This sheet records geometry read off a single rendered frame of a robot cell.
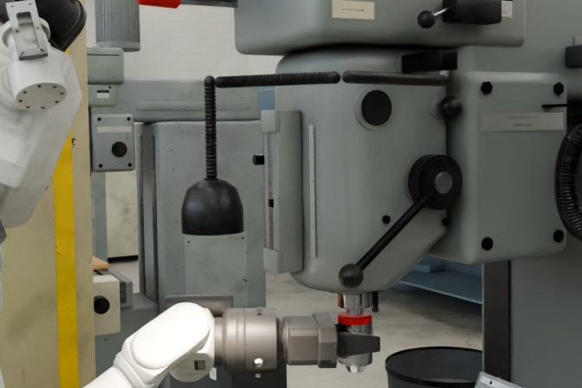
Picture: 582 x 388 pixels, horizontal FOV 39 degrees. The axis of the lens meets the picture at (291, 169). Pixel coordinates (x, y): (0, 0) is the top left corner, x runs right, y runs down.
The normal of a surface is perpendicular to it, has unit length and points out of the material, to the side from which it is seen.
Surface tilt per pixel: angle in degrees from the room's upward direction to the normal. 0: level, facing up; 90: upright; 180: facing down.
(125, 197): 90
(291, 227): 90
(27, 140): 58
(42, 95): 148
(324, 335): 45
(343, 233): 90
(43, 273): 90
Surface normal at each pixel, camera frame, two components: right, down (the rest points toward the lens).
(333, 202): -0.37, 0.05
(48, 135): 0.96, -0.07
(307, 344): 0.06, 0.05
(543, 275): -0.88, 0.04
